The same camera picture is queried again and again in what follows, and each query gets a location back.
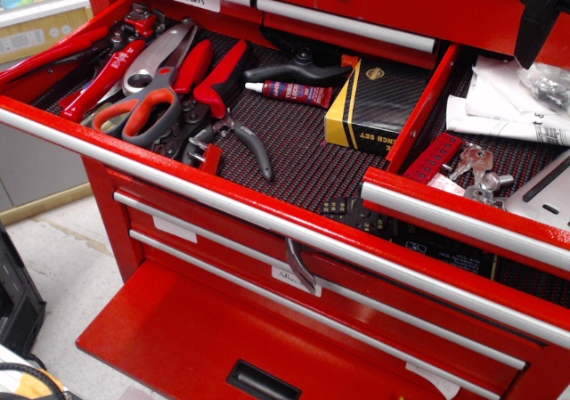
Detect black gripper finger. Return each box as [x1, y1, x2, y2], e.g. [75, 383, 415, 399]
[514, 0, 569, 69]

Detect red threadlocker glue tube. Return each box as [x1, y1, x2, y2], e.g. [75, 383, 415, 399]
[244, 81, 334, 109]

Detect small open red drawer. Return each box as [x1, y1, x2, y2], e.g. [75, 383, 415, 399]
[361, 45, 569, 279]

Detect large open red drawer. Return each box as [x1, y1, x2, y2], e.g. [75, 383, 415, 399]
[1, 0, 569, 348]

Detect clear bag of screws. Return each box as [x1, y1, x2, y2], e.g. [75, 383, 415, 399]
[517, 62, 569, 113]

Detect white folded paper sheets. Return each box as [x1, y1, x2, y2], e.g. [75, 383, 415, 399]
[445, 55, 569, 146]

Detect silver key bunch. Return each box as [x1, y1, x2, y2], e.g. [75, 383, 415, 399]
[449, 145, 493, 184]

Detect silver hex bolt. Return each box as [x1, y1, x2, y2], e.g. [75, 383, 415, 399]
[481, 172, 514, 192]

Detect silver metal plate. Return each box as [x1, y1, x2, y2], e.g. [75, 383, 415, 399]
[504, 150, 569, 231]

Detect red hex key holder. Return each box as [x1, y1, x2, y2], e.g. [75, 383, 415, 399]
[402, 133, 463, 184]

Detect black yellow wrench set box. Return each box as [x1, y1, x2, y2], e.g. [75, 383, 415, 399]
[324, 59, 430, 157]

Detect black clamp tool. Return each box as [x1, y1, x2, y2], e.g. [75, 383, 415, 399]
[242, 47, 359, 87]

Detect black labelled box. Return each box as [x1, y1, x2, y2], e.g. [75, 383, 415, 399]
[392, 225, 495, 279]

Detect red tool chest cabinet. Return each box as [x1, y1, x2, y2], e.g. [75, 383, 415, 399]
[1, 0, 569, 399]

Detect black crimper die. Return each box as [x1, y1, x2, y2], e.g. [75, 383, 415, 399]
[318, 197, 393, 238]

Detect silver hook tool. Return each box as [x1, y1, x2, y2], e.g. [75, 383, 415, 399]
[285, 238, 317, 295]

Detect white adhesives label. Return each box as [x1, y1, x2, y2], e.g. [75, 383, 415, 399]
[271, 266, 322, 298]

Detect open red bottom panel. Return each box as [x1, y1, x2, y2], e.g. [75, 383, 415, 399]
[77, 262, 460, 399]

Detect black case on floor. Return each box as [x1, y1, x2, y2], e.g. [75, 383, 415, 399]
[1, 225, 46, 354]

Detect red handled crimping pliers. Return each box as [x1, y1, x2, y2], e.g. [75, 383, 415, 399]
[151, 39, 252, 166]

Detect grey handled small cutters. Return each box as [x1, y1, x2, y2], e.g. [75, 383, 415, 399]
[181, 114, 273, 181]

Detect red handled wire stripper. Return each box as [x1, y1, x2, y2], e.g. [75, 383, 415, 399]
[60, 4, 165, 123]

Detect red grey handled scissors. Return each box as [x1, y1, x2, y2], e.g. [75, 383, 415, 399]
[92, 18, 199, 148]

